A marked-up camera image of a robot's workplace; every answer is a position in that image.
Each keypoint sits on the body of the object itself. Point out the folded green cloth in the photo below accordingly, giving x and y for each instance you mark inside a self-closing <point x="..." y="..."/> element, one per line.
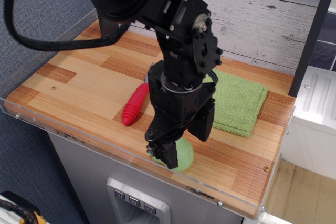
<point x="237" y="103"/>

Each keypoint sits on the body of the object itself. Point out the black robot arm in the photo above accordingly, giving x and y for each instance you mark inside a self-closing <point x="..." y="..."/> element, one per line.
<point x="182" y="84"/>

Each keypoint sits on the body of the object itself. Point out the grey toy fridge cabinet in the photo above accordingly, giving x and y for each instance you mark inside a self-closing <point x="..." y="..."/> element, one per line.
<point x="115" y="191"/>

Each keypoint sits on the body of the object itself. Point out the yellow object at corner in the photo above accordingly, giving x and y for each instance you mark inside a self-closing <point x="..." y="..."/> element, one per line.
<point x="40" y="219"/>

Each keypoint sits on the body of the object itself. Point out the green toy pear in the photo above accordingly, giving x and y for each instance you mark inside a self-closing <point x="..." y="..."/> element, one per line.
<point x="185" y="153"/>

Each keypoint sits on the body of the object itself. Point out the left dark grey post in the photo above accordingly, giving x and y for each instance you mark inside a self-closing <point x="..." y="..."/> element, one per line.
<point x="107" y="27"/>

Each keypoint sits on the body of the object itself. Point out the red handled metal fork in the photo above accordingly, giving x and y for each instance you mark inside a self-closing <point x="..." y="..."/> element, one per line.
<point x="134" y="104"/>

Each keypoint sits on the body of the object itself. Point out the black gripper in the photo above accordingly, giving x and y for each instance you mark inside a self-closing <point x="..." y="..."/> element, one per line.
<point x="179" y="109"/>

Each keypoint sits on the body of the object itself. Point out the right dark grey post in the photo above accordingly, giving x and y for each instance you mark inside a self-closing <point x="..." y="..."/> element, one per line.
<point x="313" y="35"/>

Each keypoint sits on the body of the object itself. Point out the white toy sink unit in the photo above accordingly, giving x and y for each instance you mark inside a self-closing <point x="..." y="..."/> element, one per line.
<point x="310" y="139"/>

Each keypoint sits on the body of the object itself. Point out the dark grey post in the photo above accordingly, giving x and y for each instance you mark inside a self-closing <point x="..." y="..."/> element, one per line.
<point x="313" y="35"/>
<point x="107" y="27"/>

